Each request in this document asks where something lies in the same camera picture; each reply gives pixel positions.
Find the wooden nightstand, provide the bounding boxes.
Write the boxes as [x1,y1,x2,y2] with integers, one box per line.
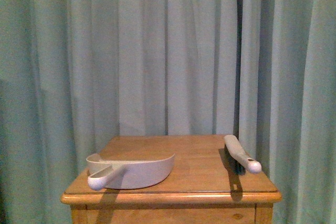
[61,135,281,223]

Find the beige plastic dustpan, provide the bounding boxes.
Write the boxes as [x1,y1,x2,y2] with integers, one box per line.
[86,154,175,191]

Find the beige hand brush black bristles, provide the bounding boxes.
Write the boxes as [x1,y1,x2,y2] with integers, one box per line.
[224,135,262,175]

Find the teal curtain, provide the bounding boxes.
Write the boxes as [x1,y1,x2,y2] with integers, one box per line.
[1,0,335,223]

